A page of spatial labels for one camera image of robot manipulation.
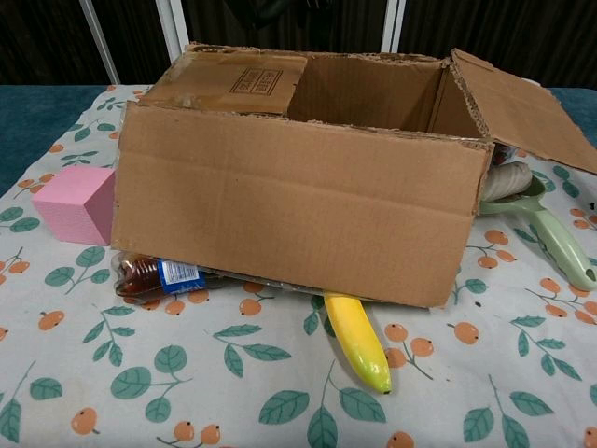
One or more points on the thin white frame post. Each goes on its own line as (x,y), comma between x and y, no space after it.
(101,46)

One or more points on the double white frame post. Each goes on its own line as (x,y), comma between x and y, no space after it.
(393,23)

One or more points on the floral print tablecloth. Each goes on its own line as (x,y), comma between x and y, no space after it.
(233,373)

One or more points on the cola bottle with blue label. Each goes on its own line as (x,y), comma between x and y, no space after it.
(140,277)

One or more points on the green lint roller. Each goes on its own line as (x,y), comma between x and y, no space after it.
(555,233)

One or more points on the pink cube block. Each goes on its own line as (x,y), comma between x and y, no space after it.
(70,205)

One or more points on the brown cardboard box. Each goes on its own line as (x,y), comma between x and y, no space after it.
(298,200)

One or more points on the wide white frame post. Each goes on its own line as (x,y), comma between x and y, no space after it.
(171,23)

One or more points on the yellow toy banana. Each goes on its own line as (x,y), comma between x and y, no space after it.
(359,340)

